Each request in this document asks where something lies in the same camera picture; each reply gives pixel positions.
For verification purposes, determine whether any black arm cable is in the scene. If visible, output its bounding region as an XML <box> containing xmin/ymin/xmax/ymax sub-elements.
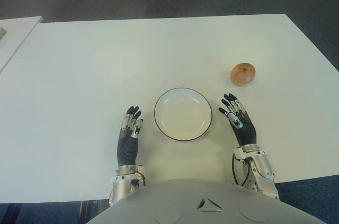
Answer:
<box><xmin>231</xmin><ymin>152</ymin><xmax>251</xmax><ymax>186</ymax></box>

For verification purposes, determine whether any white plate with black rim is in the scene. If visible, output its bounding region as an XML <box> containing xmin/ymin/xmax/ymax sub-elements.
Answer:
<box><xmin>154</xmin><ymin>87</ymin><xmax>213</xmax><ymax>140</ymax></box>

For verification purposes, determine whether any grey robot torso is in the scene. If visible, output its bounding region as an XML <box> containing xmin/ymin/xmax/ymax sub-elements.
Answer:
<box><xmin>86</xmin><ymin>178</ymin><xmax>323</xmax><ymax>224</ymax></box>

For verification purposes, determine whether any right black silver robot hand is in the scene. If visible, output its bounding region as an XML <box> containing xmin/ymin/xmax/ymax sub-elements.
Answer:
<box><xmin>218</xmin><ymin>93</ymin><xmax>258</xmax><ymax>147</ymax></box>

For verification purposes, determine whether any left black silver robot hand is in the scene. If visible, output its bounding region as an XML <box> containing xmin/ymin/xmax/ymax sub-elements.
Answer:
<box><xmin>116</xmin><ymin>105</ymin><xmax>145</xmax><ymax>168</ymax></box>

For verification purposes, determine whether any red yellow apple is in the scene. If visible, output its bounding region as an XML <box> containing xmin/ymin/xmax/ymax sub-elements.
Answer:
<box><xmin>230</xmin><ymin>62</ymin><xmax>256</xmax><ymax>86</ymax></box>

